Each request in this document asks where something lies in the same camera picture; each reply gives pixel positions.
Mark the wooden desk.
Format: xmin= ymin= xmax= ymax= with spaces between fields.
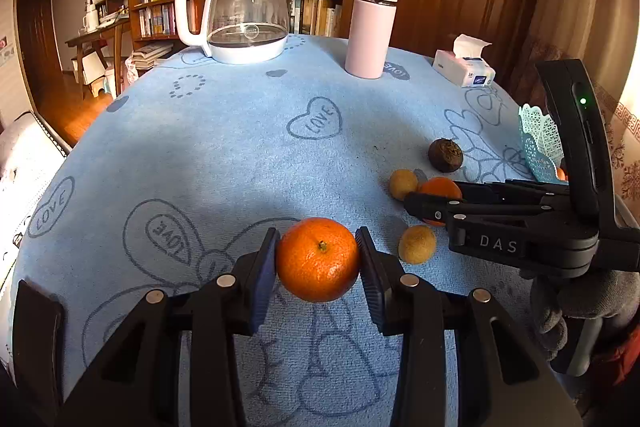
xmin=65 ymin=17 xmax=133 ymax=100

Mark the person's right hand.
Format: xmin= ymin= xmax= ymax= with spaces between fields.
xmin=520 ymin=270 xmax=637 ymax=362

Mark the white sofa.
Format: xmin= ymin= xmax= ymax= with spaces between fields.
xmin=0 ymin=109 xmax=71 ymax=288

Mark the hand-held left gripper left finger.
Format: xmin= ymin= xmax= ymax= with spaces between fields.
xmin=55 ymin=227 xmax=282 ymax=427

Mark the dark wooden door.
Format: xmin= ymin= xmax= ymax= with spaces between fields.
xmin=15 ymin=0 xmax=66 ymax=108

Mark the patterned curtain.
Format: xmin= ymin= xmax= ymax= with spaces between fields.
xmin=520 ymin=0 xmax=640 ymax=208

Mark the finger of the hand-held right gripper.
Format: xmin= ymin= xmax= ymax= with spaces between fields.
xmin=456 ymin=179 xmax=572 ymax=202
xmin=404 ymin=191 xmax=577 ymax=229

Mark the printed blue tablecloth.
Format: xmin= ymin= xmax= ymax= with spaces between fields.
xmin=10 ymin=34 xmax=571 ymax=427

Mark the dark mangosteen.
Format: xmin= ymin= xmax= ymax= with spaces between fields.
xmin=428 ymin=138 xmax=464 ymax=174

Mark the small tan longan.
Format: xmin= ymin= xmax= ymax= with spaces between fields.
xmin=389 ymin=169 xmax=420 ymax=202
xmin=398 ymin=225 xmax=437 ymax=265

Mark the white tissue pack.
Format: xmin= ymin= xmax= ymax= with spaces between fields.
xmin=432 ymin=34 xmax=497 ymax=88

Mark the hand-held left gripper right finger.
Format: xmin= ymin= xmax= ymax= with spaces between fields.
xmin=354 ymin=227 xmax=583 ymax=427

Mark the teal plastic lattice basket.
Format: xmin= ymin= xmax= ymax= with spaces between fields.
xmin=518 ymin=103 xmax=566 ymax=182

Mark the orange mandarin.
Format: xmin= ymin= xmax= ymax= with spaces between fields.
xmin=417 ymin=177 xmax=463 ymax=228
xmin=275 ymin=217 xmax=362 ymax=304

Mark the pink thermos bottle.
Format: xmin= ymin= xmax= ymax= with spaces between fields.
xmin=344 ymin=0 xmax=401 ymax=80

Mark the glass kettle with white handle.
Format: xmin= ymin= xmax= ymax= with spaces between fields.
xmin=174 ymin=0 xmax=291 ymax=65

